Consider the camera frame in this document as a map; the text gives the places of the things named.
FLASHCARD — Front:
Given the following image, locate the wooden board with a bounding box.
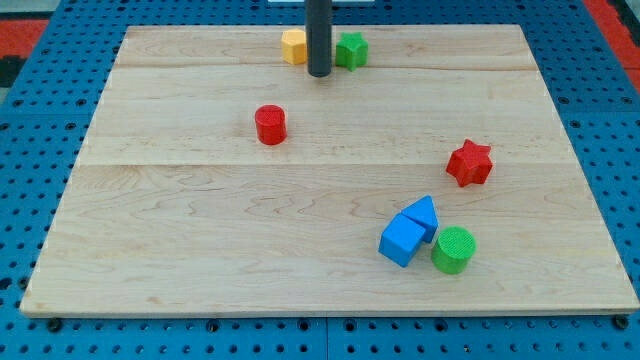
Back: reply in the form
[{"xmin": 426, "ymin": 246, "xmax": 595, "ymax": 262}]
[{"xmin": 20, "ymin": 25, "xmax": 639, "ymax": 318}]

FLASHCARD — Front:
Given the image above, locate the blue cube block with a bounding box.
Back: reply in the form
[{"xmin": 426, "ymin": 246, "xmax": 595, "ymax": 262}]
[{"xmin": 378, "ymin": 214, "xmax": 426, "ymax": 267}]

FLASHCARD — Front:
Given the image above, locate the green cylinder block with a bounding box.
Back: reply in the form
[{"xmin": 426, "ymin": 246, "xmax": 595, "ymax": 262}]
[{"xmin": 431, "ymin": 226, "xmax": 477, "ymax": 275}]

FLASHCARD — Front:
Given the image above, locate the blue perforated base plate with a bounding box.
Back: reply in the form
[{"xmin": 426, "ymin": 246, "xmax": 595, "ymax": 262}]
[{"xmin": 1, "ymin": 0, "xmax": 639, "ymax": 359}]

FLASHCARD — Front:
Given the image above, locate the yellow hexagon block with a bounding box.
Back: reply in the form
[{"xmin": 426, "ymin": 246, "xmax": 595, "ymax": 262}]
[{"xmin": 281, "ymin": 29, "xmax": 307, "ymax": 65}]

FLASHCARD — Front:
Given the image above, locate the red cylinder block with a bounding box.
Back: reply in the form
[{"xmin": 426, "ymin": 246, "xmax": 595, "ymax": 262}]
[{"xmin": 254, "ymin": 104, "xmax": 287, "ymax": 146}]

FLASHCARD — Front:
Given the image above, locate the red star block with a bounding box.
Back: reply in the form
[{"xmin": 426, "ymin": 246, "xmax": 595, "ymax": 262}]
[{"xmin": 446, "ymin": 139, "xmax": 493, "ymax": 187}]

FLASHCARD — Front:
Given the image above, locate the green star block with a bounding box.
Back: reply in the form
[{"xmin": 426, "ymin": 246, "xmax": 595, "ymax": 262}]
[{"xmin": 335, "ymin": 32, "xmax": 368, "ymax": 72}]

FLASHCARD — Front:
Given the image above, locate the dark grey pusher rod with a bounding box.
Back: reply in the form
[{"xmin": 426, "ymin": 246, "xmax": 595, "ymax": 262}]
[{"xmin": 305, "ymin": 0, "xmax": 332, "ymax": 78}]

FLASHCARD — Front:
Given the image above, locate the blue triangle block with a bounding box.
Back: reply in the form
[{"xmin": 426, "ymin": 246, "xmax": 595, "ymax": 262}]
[{"xmin": 401, "ymin": 195, "xmax": 439, "ymax": 244}]

